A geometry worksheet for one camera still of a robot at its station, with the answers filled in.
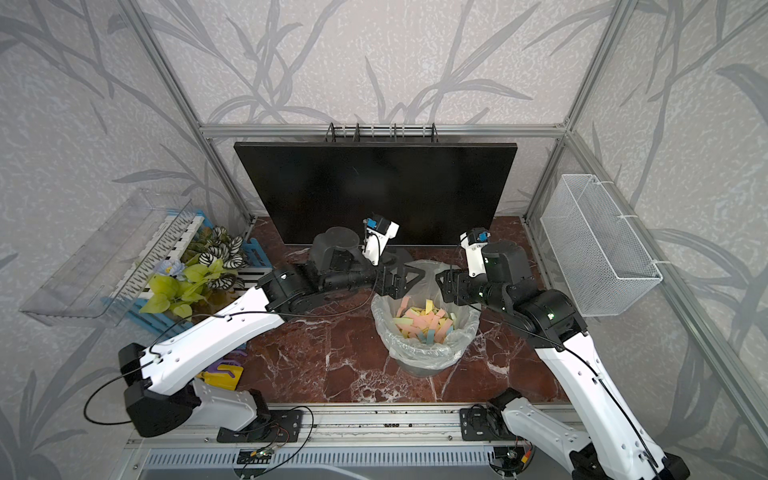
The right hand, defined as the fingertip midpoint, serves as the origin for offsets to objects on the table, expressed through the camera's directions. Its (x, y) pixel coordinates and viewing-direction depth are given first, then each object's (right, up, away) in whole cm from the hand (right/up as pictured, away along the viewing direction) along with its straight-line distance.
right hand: (449, 273), depth 66 cm
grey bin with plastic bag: (-9, -16, -5) cm, 19 cm away
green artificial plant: (-58, +2, +9) cm, 59 cm away
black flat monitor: (0, +25, +38) cm, 46 cm away
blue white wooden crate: (-66, +7, +4) cm, 66 cm away
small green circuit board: (-46, -44, +4) cm, 64 cm away
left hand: (-9, +2, -3) cm, 9 cm away
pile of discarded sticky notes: (-3, -17, +18) cm, 25 cm away
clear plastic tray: (-78, -1, +1) cm, 78 cm away
